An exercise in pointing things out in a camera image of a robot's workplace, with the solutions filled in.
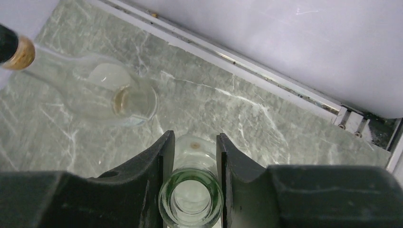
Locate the clear bottle gold cork cap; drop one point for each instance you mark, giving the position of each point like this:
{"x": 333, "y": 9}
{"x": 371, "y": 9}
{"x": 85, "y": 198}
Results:
{"x": 92, "y": 85}

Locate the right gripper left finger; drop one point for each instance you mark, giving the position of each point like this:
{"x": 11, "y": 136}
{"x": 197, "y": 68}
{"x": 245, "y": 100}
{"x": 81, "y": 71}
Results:
{"x": 123, "y": 197}

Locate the aluminium side rail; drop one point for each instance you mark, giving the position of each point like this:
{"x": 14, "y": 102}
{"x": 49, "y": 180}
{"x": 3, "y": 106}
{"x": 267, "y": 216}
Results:
{"x": 341, "y": 59}

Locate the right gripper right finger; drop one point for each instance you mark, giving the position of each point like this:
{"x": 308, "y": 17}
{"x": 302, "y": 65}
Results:
{"x": 305, "y": 196}

